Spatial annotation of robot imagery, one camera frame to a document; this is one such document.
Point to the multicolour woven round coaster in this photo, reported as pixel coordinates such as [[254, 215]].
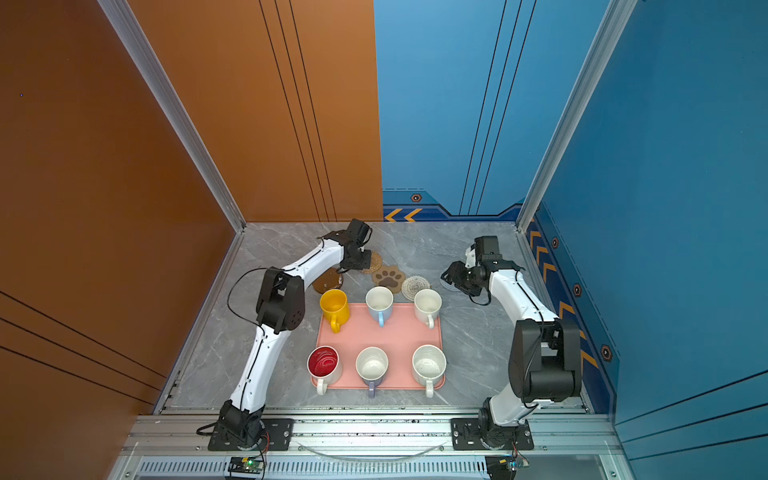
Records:
[[412, 285]]

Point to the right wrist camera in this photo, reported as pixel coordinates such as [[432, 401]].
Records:
[[471, 260]]

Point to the white mug back right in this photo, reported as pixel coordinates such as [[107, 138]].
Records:
[[427, 304]]

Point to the white mug front right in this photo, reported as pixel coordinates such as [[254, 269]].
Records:
[[428, 367]]

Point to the glossy round wooden coaster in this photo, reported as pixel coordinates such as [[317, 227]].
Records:
[[330, 279]]

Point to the aluminium front rail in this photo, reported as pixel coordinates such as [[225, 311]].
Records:
[[373, 444]]

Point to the cork paw print coaster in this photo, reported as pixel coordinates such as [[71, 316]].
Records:
[[390, 277]]

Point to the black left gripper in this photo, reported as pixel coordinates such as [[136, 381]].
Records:
[[366, 263]]

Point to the pink rectangular tray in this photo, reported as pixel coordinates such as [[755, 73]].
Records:
[[399, 337]]

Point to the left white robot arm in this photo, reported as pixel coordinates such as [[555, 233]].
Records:
[[280, 309]]

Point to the light blue mug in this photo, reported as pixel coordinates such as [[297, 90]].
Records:
[[380, 302]]

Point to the right circuit board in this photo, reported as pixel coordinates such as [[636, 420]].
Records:
[[505, 467]]

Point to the red inside white mug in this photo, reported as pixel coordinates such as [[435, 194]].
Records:
[[325, 368]]

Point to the aluminium corner post right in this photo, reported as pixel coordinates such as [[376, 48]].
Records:
[[608, 34]]

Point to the purple handled white mug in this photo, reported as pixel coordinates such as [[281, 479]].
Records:
[[372, 365]]

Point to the circuit board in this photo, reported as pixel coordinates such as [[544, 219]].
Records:
[[246, 468], [505, 467]]

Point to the woven rattan round coaster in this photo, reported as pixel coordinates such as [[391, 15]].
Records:
[[376, 263]]

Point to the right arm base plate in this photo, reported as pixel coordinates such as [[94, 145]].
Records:
[[469, 434]]

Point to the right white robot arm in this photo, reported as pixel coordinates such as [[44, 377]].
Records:
[[545, 364]]

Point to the aluminium corner post left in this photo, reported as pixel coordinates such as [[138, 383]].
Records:
[[125, 24]]

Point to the yellow mug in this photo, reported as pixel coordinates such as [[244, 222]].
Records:
[[335, 309]]

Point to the left circuit board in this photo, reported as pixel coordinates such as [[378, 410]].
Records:
[[246, 468]]

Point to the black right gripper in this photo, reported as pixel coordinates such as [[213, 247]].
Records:
[[455, 270]]

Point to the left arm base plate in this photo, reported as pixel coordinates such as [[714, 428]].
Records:
[[273, 433]]

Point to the aluminium corner post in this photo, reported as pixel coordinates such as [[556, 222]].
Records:
[[125, 24], [608, 34]]

